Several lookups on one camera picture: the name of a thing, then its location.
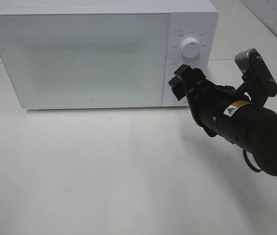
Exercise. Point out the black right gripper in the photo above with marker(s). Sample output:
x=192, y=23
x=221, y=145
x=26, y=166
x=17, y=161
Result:
x=207, y=100

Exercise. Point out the white microwave door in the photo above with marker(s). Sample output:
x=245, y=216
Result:
x=83, y=61

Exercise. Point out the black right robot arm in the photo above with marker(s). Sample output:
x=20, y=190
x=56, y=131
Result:
x=229, y=113

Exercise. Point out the white power knob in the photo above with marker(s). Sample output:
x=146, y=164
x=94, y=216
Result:
x=190, y=47

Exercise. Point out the white microwave oven body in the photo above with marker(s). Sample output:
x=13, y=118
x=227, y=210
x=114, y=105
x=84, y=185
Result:
x=197, y=18

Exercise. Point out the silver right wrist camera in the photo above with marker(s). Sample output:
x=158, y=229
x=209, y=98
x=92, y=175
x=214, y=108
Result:
x=253, y=68

